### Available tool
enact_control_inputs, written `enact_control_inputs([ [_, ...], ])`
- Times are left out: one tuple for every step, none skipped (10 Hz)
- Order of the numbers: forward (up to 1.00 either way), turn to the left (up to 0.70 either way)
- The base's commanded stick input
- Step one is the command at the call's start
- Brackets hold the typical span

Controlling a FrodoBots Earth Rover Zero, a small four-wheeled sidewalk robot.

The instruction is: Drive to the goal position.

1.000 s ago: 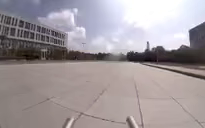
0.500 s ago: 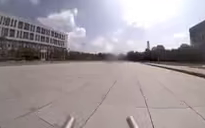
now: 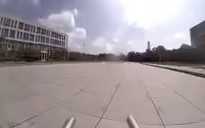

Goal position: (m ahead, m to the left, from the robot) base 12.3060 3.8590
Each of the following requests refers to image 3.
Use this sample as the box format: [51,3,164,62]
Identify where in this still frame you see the white multi-storey building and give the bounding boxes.
[0,12,70,62]

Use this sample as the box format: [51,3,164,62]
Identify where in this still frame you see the raised dark kerb strip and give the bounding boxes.
[141,62,205,81]

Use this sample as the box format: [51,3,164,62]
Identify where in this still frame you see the grey concrete slab plaza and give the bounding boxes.
[0,60,205,128]

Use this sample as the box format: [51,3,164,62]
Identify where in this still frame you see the dark grey building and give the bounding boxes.
[189,15,205,49]

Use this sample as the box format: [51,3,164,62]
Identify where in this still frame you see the robot's own part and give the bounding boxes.
[126,114,140,128]
[62,116,77,128]

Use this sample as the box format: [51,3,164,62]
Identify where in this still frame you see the distant tower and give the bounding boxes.
[146,40,152,53]

